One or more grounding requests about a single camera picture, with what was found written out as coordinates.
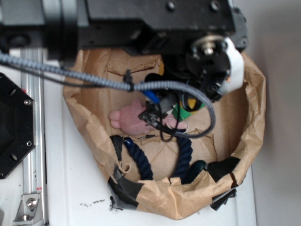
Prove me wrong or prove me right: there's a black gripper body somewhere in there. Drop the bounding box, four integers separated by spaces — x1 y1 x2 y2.
77 0 248 102

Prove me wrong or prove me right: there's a robot arm, black and grey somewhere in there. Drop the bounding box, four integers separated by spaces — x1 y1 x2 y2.
0 0 248 101

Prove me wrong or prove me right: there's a green sponge block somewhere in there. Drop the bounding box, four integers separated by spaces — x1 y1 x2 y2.
172 101 205 121

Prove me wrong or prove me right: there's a pink plush pig toy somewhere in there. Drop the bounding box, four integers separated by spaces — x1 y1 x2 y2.
109 98 189 136

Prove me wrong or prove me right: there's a brown paper bag tray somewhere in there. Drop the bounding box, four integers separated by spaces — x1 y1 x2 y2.
63 55 266 220

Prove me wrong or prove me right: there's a grey braided cable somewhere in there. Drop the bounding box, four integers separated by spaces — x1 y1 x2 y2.
0 53 215 139

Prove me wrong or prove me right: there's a dark blue rope toy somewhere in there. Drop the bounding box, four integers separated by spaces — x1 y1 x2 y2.
123 137 207 184

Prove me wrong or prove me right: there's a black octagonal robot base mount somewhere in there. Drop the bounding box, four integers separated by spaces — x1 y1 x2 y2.
0 73 35 179

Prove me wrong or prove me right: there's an aluminium extrusion rail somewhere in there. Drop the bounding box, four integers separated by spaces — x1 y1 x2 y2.
13 48 49 226

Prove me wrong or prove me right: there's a metal corner bracket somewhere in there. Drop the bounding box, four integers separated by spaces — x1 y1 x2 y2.
13 193 43 226

